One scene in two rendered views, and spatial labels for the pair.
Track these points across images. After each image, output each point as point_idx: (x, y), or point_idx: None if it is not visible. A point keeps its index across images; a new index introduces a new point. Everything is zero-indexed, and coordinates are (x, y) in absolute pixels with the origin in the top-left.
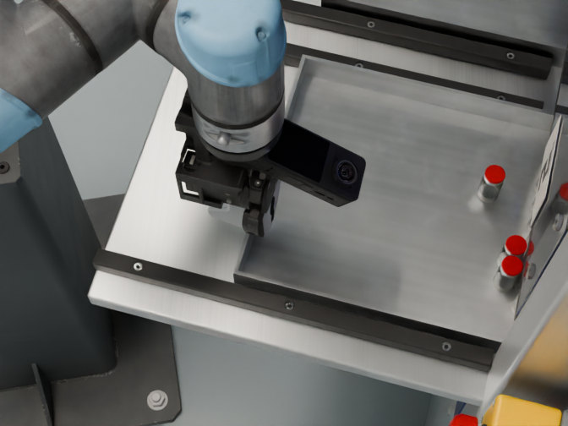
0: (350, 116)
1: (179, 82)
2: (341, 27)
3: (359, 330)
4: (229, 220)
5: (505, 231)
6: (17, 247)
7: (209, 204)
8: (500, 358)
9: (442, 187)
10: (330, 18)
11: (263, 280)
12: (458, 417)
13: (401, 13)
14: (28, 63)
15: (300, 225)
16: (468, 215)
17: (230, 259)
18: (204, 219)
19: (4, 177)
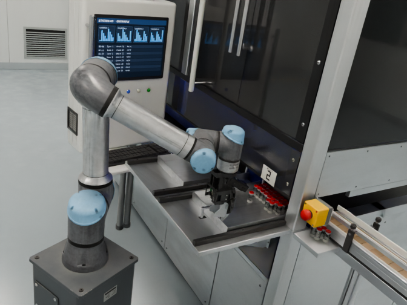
0: (210, 201)
1: (168, 210)
2: (191, 187)
3: (259, 227)
4: (219, 214)
5: (259, 205)
6: (125, 304)
7: (221, 204)
8: (291, 210)
9: (241, 204)
10: (188, 186)
11: (234, 226)
12: (302, 210)
13: (202, 179)
14: (211, 146)
15: (225, 220)
16: (251, 206)
17: (218, 232)
18: (205, 228)
19: (134, 259)
